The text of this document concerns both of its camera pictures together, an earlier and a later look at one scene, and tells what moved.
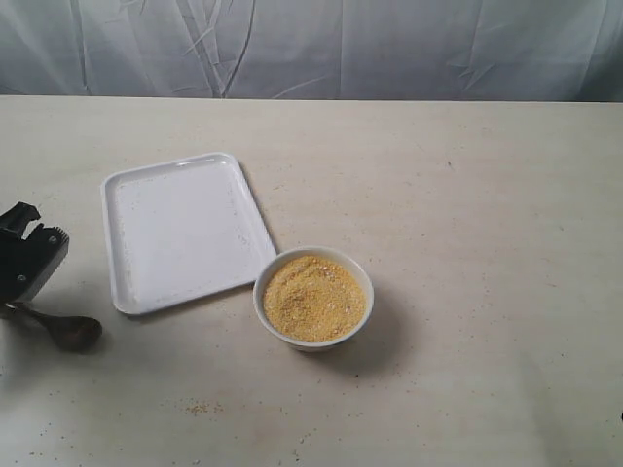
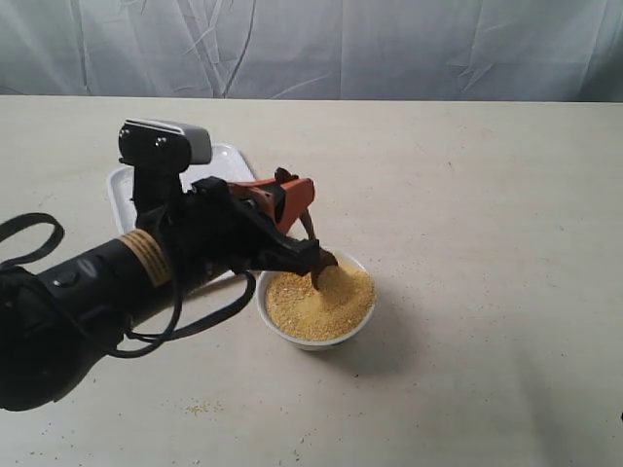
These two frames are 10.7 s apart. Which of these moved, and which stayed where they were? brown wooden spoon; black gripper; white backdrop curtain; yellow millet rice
Moved: black gripper; brown wooden spoon
Stayed: yellow millet rice; white backdrop curtain
